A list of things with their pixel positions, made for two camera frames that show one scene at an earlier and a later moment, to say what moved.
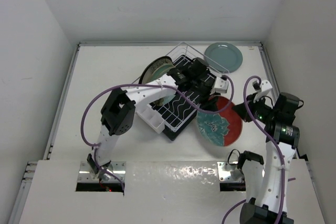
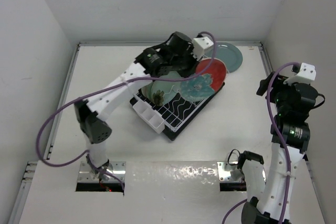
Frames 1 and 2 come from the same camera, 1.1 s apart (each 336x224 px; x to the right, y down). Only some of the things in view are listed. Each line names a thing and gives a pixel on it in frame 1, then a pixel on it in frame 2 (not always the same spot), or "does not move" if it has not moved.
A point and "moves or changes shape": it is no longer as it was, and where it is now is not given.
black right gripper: [250, 104] -> [277, 83]
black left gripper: [210, 104] -> [188, 50]
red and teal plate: [223, 128] moves or changes shape
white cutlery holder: [153, 118] does not move
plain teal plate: [223, 57] does not move
